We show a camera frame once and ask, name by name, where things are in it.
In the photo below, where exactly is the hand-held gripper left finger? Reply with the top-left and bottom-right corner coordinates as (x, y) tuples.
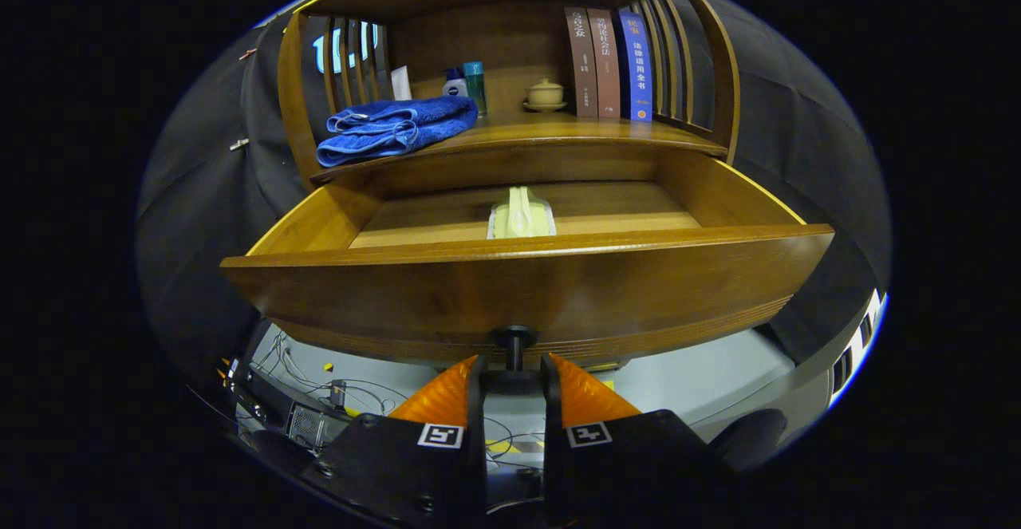
(299, 353), (487, 529)

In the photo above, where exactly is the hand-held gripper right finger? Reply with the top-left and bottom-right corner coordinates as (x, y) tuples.
(541, 352), (743, 526)

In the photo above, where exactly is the brown wooden drawer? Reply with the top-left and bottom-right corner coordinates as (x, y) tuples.
(219, 150), (836, 394)

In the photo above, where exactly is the wooden countertop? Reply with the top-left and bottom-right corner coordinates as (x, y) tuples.
(311, 110), (728, 187)

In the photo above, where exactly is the brown wooden cabinet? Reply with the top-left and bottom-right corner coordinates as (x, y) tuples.
(275, 0), (743, 191)

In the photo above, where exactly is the grey perforated device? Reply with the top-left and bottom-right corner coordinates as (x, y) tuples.
(286, 403), (329, 448)

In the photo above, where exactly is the black electronic box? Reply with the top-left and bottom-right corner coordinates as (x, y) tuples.
(227, 357), (296, 426)

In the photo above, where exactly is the bright white panel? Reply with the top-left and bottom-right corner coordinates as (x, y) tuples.
(828, 290), (888, 410)

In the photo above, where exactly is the folded blue towel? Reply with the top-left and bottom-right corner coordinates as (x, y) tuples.
(316, 96), (479, 168)

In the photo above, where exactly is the beige lidded tea cup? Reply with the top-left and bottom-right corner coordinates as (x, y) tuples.
(523, 77), (568, 113)

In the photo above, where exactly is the teal clear bottle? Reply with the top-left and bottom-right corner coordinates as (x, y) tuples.
(463, 61), (488, 117)

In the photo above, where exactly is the dark brown book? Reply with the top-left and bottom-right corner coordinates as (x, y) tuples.
(564, 7), (599, 118)

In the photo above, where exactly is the reddish brown book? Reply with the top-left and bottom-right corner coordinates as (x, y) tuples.
(587, 8), (621, 120)

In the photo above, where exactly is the blue book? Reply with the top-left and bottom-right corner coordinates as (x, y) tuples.
(614, 9), (653, 122)

